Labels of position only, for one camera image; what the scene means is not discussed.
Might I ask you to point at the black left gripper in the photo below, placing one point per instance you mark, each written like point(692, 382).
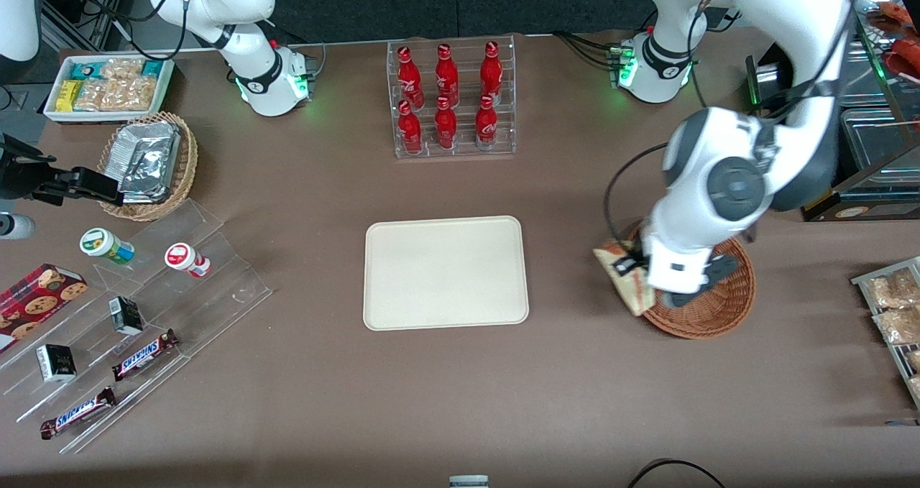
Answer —
point(626, 264)

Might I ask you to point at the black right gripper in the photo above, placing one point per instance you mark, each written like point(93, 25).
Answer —
point(21, 179)

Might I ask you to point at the triangular sandwich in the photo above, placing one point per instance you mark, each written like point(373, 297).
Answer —
point(636, 295)

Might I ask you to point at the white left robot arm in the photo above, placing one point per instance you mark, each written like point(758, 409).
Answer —
point(726, 186)

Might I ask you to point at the brown round wicker basket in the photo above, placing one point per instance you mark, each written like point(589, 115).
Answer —
point(719, 315)

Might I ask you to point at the tan wicker basket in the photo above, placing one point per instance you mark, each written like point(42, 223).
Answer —
point(183, 172)

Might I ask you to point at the cream plastic tray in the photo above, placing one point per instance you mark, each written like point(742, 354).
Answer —
point(445, 272)

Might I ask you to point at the tray of packaged cookies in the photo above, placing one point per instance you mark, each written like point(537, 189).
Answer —
point(862, 281)

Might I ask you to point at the green lid cup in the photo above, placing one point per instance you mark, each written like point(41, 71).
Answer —
point(104, 244)

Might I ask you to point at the silver foil pack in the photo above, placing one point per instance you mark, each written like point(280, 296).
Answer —
point(147, 136)
point(147, 175)

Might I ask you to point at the white snack box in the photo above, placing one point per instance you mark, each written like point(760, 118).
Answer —
point(54, 114)

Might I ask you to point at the yellow snack pack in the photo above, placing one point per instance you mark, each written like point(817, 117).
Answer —
point(69, 95)

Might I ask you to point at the clear peanut snack bag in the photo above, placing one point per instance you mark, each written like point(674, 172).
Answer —
point(118, 95)
point(122, 68)

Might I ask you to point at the teal snack pack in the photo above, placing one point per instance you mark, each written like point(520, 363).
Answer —
point(152, 68)
point(84, 70)

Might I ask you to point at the red cookie box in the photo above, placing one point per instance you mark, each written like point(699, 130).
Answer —
point(36, 301)

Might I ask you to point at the red lid cup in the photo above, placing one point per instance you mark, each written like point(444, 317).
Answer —
point(183, 258)

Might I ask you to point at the small black carton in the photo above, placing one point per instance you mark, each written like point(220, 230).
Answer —
point(126, 315)
point(56, 363)

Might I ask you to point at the clear acrylic stepped stand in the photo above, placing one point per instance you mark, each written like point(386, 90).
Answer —
point(215, 279)

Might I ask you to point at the snickers bar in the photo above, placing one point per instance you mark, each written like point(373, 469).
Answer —
point(144, 355)
point(77, 413)

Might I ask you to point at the clear acrylic bottle rack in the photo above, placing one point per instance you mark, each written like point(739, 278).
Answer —
point(467, 150)

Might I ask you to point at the red cola bottle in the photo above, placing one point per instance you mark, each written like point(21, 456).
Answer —
point(486, 127)
point(446, 71)
point(445, 129)
point(410, 132)
point(491, 67)
point(409, 71)

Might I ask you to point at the wrapped bread pack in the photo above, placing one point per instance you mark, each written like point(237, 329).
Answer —
point(916, 386)
point(891, 290)
point(898, 326)
point(914, 360)

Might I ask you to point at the grey white device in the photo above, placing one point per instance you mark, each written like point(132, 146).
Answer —
point(468, 482)

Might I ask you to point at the steel pan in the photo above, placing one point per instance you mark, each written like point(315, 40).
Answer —
point(877, 139)
point(866, 85)

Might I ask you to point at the red orange items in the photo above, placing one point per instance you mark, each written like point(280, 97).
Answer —
point(898, 39)

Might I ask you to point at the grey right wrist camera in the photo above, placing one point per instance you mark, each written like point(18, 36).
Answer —
point(16, 226)

